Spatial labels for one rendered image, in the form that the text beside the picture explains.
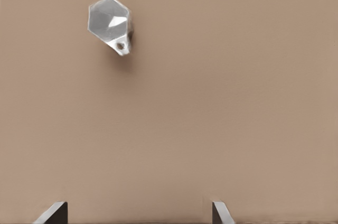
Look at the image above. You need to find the white faceted cup with handle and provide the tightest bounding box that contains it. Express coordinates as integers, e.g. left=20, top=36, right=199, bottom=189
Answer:
left=87, top=0, right=136, bottom=56

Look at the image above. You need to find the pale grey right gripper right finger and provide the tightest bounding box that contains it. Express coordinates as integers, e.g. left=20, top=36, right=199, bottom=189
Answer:
left=212, top=200, right=236, bottom=224

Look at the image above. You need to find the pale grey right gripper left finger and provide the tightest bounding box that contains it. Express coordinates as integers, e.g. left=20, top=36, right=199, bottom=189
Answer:
left=32, top=201, right=68, bottom=224

